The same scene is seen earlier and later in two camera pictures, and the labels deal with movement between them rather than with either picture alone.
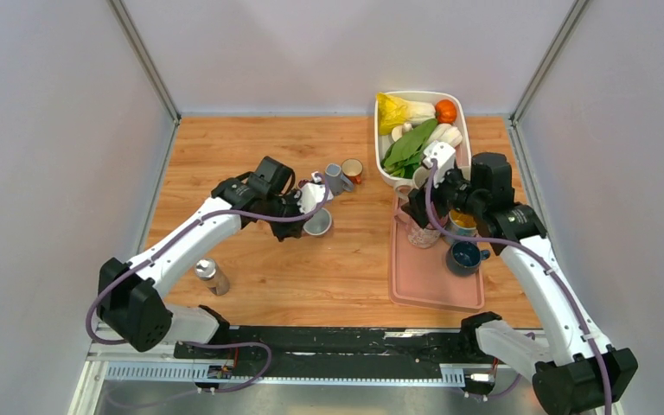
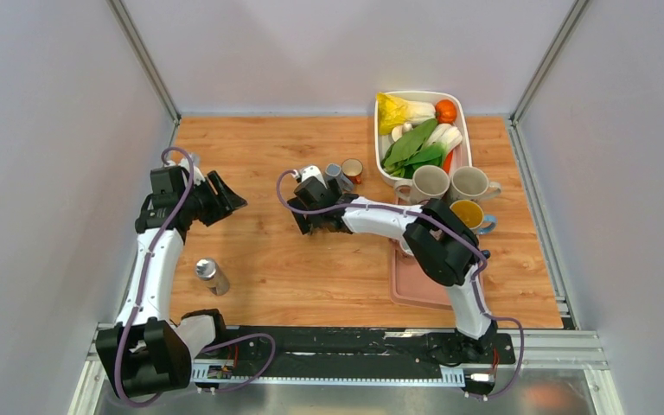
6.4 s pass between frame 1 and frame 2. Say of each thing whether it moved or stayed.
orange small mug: stayed
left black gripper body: moved
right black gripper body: moved
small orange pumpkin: stayed
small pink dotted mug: moved
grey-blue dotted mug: stayed
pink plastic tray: stayed
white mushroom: stayed
